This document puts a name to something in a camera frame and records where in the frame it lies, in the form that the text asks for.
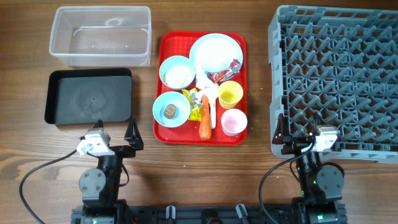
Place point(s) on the light blue plate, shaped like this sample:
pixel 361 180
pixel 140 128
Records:
pixel 215 52

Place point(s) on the yellow cup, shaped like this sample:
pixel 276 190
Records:
pixel 230 94

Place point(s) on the pink cup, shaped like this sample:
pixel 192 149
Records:
pixel 233 122

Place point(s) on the white plastic spoon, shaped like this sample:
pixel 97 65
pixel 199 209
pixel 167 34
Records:
pixel 212 94

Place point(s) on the orange carrot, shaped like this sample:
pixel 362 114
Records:
pixel 205 123

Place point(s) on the red serving tray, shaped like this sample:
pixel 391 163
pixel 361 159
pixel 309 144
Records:
pixel 179 42

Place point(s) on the light blue bowl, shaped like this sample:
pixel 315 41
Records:
pixel 179 100

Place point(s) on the clear plastic bin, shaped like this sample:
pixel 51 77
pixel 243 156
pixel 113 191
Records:
pixel 102 36

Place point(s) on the grey dishwasher rack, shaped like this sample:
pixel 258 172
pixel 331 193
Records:
pixel 341 64

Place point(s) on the black plastic tray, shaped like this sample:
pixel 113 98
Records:
pixel 85 96

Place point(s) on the red foil wrapper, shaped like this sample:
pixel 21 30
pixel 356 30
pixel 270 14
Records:
pixel 225 74

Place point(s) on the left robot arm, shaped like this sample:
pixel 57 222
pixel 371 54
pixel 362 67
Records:
pixel 100 186

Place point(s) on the brown round food piece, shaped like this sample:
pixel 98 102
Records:
pixel 170 111

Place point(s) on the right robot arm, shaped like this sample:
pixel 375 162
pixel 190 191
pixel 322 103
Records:
pixel 321 183

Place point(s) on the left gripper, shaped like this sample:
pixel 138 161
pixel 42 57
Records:
pixel 134 140

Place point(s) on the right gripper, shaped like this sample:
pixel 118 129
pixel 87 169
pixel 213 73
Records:
pixel 282 136

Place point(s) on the green bowl with rice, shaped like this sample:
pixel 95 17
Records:
pixel 177 72

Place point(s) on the white tissue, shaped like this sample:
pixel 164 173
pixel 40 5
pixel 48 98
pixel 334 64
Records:
pixel 204 84

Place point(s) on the yellow foil wrapper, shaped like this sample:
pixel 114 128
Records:
pixel 195 104

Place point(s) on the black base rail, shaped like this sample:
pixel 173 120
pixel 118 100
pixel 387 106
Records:
pixel 281 213

